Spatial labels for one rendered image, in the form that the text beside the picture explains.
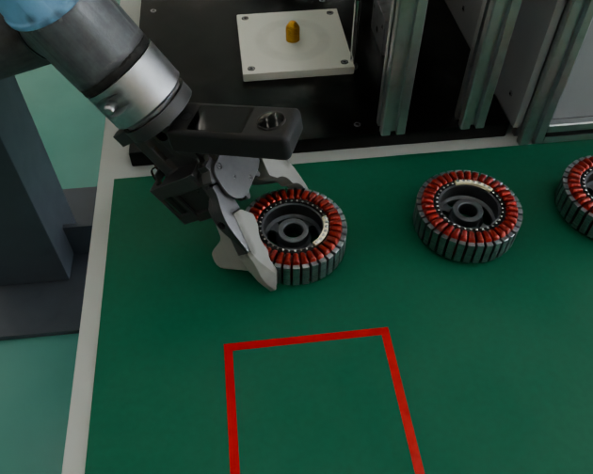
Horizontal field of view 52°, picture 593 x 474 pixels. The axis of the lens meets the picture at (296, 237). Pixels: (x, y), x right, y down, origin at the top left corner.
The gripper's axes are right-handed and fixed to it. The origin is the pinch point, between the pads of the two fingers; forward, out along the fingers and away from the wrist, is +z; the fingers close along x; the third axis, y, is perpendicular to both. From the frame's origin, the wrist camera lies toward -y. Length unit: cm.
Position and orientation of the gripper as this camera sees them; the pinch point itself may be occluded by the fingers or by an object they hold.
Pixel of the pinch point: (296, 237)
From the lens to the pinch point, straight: 64.9
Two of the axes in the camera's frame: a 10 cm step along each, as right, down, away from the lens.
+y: -7.8, 2.0, 6.0
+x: -2.6, 7.6, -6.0
